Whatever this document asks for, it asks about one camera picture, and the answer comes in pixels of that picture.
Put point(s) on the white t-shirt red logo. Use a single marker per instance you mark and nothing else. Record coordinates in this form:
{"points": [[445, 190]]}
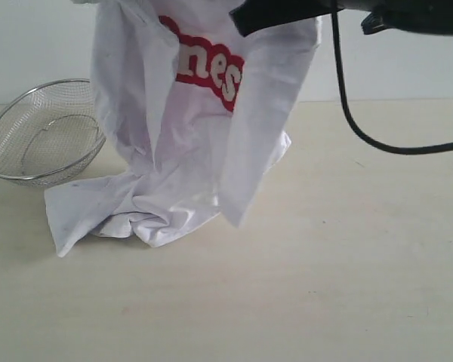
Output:
{"points": [[196, 110]]}

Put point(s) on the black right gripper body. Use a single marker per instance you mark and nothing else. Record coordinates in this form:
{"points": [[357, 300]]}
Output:
{"points": [[429, 17]]}

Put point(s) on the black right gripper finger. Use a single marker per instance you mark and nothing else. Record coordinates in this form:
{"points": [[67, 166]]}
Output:
{"points": [[254, 15]]}

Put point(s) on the metal mesh strainer bowl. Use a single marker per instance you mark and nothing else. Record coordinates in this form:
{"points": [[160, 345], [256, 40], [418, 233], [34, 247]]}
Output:
{"points": [[49, 134]]}

